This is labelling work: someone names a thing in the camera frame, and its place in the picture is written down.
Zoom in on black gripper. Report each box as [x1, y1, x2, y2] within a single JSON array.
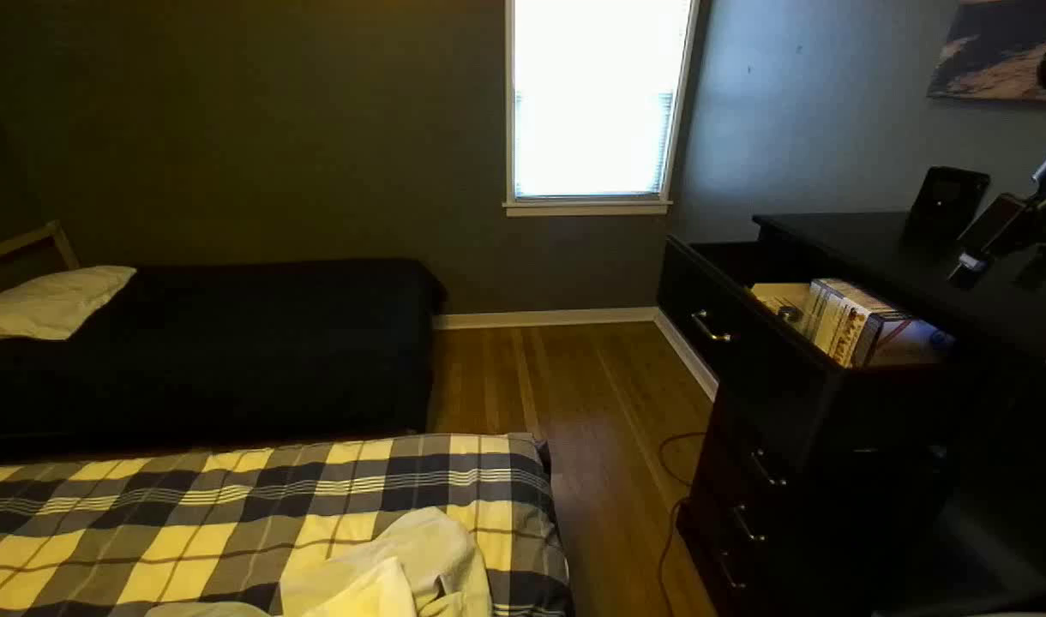
[[957, 191, 1046, 288]]

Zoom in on black top drawer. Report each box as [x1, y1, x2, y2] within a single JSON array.
[[660, 240, 957, 440]]

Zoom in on books in drawer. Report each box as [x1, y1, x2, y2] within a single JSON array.
[[750, 279, 952, 372]]

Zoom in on black device on dresser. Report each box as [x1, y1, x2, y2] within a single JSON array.
[[903, 169, 991, 254]]

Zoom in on black wooden dresser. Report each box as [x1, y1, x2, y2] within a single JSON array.
[[678, 213, 1046, 617]]

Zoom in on white crumpled clothes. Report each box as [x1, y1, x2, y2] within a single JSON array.
[[281, 507, 489, 617]]

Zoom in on black bed with headboard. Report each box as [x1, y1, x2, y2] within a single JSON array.
[[0, 256, 444, 456]]

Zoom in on plaid yellow grey bed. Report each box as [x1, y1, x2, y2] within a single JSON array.
[[0, 433, 573, 617]]

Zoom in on white pillow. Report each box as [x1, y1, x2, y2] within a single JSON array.
[[0, 264, 135, 342]]

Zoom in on wall picture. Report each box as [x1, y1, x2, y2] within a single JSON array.
[[928, 0, 1046, 103]]

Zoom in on black cable on floor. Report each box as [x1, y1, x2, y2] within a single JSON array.
[[651, 427, 711, 617]]

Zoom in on bright window white frame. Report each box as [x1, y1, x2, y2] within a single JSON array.
[[504, 0, 704, 215]]

